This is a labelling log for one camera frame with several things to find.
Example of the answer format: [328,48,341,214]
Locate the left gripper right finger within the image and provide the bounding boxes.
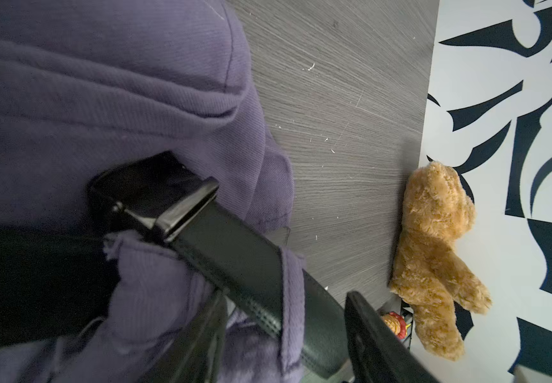
[345,291,436,382]

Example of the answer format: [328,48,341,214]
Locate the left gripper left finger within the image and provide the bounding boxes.
[140,290,228,382]

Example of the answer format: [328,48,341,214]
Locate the black belt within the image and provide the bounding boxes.
[0,152,349,382]

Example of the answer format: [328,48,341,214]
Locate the purple trousers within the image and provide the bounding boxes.
[0,1,295,382]

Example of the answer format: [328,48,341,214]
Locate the small red figurine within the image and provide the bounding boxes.
[381,311,408,341]

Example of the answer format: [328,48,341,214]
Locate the brown teddy bear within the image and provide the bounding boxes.
[389,161,492,362]

